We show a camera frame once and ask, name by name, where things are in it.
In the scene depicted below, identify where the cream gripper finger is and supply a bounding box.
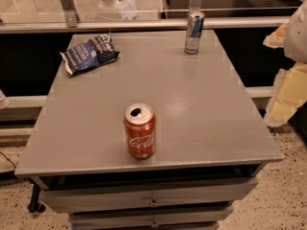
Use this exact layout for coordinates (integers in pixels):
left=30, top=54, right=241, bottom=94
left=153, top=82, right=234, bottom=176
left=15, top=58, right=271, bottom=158
left=264, top=62, right=307, bottom=127
left=263, top=23, right=288, bottom=48

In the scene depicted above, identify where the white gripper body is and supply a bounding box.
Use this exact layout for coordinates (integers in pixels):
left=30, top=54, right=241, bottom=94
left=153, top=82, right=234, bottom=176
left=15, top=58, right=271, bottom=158
left=284, top=1, right=307, bottom=63

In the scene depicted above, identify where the red coke can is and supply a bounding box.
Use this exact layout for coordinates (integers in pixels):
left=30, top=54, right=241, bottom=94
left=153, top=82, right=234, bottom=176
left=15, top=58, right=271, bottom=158
left=124, top=103, right=155, bottom=159

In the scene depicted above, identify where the blue silver energy drink can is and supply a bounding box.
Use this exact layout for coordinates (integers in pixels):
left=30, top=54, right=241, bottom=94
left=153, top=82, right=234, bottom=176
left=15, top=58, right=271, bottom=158
left=185, top=11, right=204, bottom=54

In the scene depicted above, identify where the blue chip bag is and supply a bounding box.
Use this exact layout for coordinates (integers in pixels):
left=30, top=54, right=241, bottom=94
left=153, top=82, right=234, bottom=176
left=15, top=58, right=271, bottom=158
left=60, top=33, right=119, bottom=75

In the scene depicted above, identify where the grey drawer cabinet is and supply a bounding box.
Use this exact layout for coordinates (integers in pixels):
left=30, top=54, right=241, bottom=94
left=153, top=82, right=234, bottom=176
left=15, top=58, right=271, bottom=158
left=15, top=30, right=283, bottom=230

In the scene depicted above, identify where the metal railing bar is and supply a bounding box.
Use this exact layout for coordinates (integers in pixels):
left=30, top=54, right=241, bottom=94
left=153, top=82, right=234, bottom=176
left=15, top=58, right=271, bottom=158
left=0, top=16, right=290, bottom=34

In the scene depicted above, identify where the grey drawer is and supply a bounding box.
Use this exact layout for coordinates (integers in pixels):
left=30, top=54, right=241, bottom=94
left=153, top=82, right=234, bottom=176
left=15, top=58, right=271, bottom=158
left=69, top=205, right=233, bottom=230
left=40, top=177, right=258, bottom=213

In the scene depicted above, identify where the metal drawer knob upper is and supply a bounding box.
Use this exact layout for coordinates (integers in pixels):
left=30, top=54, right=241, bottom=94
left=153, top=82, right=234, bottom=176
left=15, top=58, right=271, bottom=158
left=149, top=196, right=159, bottom=208

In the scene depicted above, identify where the metal drawer knob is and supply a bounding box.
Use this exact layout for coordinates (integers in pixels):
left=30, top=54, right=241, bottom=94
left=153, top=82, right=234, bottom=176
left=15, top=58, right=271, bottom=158
left=149, top=196, right=159, bottom=208
left=151, top=219, right=159, bottom=228

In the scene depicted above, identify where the metal drawer knob lower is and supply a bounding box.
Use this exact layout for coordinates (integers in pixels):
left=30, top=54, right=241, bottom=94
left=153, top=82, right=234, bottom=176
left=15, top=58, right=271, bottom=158
left=151, top=219, right=159, bottom=228

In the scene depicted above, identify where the top grey drawer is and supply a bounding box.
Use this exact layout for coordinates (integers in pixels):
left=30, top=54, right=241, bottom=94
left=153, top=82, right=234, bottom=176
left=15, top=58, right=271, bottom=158
left=40, top=177, right=258, bottom=213

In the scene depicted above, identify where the black caster leg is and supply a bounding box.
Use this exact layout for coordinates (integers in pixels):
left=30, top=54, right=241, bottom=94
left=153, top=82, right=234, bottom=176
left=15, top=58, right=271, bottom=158
left=28, top=182, right=46, bottom=213

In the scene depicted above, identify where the white object at left edge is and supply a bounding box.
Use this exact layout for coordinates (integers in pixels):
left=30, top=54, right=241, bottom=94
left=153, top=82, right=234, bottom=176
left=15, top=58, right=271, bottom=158
left=0, top=89, right=10, bottom=109

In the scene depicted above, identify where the white pedestal base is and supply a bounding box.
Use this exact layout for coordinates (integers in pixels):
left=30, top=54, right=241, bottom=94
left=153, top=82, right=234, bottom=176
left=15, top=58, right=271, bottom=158
left=97, top=0, right=137, bottom=21

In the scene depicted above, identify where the black floor cable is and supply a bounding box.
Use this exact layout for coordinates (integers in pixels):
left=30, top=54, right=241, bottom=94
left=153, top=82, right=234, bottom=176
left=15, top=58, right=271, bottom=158
left=0, top=150, right=17, bottom=171

